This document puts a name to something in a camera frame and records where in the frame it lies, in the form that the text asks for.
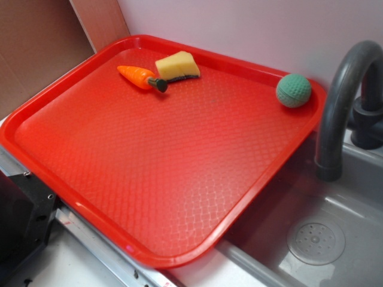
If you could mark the red plastic tray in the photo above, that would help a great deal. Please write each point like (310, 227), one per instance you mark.
(162, 175)

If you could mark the round sink drain cover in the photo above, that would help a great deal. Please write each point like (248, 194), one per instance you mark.
(316, 241)

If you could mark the green dimpled ball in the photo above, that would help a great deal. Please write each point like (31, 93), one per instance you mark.
(293, 90)

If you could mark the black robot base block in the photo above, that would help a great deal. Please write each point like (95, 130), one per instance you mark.
(27, 211)

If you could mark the yellow sponge with dark pad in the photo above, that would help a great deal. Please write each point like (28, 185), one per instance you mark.
(178, 66)

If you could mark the orange toy carrot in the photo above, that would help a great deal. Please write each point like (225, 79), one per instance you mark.
(143, 78)

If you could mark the brown cardboard panel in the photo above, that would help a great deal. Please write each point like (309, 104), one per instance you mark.
(40, 42)

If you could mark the grey curved faucet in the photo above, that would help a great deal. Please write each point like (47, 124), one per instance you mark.
(354, 101)

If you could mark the grey plastic sink basin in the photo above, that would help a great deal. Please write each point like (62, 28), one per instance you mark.
(257, 241)

